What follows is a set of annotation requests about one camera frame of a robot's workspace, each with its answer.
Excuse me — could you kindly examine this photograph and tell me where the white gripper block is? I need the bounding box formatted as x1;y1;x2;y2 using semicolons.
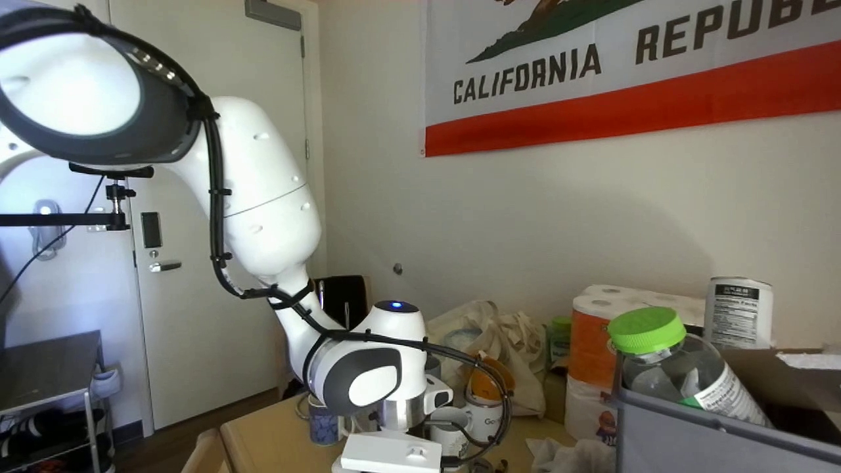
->
331;430;440;473

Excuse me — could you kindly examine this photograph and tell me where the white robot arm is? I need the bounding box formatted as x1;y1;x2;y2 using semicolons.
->
0;3;428;416

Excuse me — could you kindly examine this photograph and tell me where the grey storage basket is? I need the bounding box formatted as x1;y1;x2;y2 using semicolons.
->
616;350;841;473

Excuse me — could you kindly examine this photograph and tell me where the blue patterned mug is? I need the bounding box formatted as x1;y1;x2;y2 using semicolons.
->
308;401;340;443

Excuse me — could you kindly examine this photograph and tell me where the small white mug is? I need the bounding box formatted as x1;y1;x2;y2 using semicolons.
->
428;407;469;456

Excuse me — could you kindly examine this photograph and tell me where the orange and white mug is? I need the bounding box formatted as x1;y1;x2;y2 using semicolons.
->
464;361;510;442

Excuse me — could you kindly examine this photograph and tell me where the white door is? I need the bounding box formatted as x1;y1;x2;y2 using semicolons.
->
109;0;308;434

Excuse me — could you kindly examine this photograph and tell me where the white crumpled cloth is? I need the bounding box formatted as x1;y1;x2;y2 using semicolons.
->
524;438;614;473

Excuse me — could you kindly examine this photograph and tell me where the orange paper towel pack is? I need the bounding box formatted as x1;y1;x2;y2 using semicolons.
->
565;284;703;438

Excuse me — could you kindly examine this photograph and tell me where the green lid plastic jar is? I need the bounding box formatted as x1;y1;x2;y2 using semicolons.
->
607;307;769;425

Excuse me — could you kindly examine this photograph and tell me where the metal shelf cart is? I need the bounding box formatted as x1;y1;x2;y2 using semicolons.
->
0;330;113;473

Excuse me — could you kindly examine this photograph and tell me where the California Republic flag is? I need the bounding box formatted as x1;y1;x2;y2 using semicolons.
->
422;0;841;158

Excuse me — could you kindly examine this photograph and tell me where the white wipes canister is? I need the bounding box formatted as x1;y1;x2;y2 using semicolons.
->
703;275;771;350

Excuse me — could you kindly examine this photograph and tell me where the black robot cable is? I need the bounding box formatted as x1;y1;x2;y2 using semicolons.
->
0;3;514;468

